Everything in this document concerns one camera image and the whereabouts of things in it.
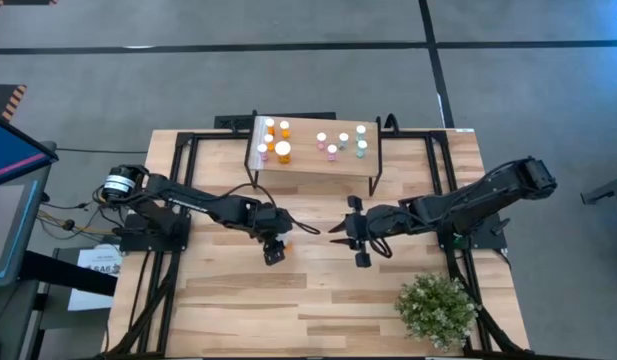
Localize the artificial green potted plant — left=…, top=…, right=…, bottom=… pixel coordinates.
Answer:
left=393, top=272, right=482, bottom=354

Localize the grey table leg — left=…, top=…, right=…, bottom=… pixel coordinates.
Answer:
left=580, top=172, right=617, bottom=206

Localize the wooden shelf black metal frame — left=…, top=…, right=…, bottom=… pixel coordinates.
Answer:
left=243, top=114, right=384, bottom=197

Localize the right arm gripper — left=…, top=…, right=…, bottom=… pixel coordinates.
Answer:
left=328, top=195, right=393, bottom=270

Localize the black floor cable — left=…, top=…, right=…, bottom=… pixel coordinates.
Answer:
left=55, top=146, right=149, bottom=155

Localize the monitor with blue screen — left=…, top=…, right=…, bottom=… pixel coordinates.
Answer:
left=0, top=110, right=59, bottom=190

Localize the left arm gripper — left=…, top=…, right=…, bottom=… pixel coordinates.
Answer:
left=251, top=206, right=295, bottom=268

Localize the white paper sheet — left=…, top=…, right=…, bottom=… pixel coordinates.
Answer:
left=66, top=243, right=124, bottom=312

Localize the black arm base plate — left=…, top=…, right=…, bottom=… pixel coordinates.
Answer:
left=434, top=212, right=508, bottom=251
left=118, top=213, right=192, bottom=253

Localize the black metal rig frame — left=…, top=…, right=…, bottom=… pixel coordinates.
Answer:
left=100, top=127, right=532, bottom=359

